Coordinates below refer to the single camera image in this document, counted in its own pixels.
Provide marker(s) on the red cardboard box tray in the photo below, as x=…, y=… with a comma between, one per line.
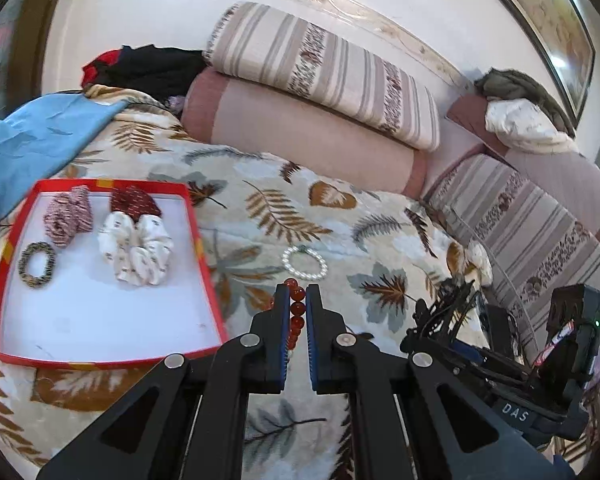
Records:
x=105, y=310

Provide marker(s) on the brown wooden door frame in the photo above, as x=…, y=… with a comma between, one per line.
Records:
x=50, y=20

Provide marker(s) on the black clothes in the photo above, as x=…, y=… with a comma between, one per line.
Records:
x=155, y=67

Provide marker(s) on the pink cushion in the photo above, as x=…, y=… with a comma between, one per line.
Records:
x=555, y=175

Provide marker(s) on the white patterned scrunchie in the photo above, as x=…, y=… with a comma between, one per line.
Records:
x=145, y=255

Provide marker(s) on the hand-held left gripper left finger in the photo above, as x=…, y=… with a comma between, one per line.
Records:
x=281, y=340

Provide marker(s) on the purple patterned cloth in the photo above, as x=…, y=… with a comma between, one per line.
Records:
x=176, y=102

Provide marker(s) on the white and olive clothes pile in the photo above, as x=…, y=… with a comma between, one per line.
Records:
x=515, y=82

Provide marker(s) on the red cloth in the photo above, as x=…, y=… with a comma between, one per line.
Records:
x=107, y=57

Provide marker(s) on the striped floral cushion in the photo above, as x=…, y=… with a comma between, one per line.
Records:
x=530, y=210

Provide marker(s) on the leaf print fleece blanket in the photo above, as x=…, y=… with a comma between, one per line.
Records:
x=280, y=200

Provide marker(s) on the striped floral pillow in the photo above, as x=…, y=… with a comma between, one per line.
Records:
x=260, y=55

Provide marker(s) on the pink patterned scrunchie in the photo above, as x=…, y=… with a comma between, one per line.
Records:
x=65, y=217

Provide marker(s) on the white cloth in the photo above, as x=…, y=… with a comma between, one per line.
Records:
x=515, y=122

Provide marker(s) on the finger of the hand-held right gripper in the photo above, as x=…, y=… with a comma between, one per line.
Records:
x=450, y=310
x=430, y=345

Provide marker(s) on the pink bolster pillow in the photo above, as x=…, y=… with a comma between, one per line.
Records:
x=290, y=130

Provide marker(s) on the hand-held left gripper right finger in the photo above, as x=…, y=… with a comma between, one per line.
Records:
x=312, y=340

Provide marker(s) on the dark red scrunchie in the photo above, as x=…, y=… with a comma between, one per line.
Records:
x=135, y=202

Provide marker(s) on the framed wall picture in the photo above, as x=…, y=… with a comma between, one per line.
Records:
x=545, y=5

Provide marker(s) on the blue cloth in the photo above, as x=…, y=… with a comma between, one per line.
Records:
x=25, y=145

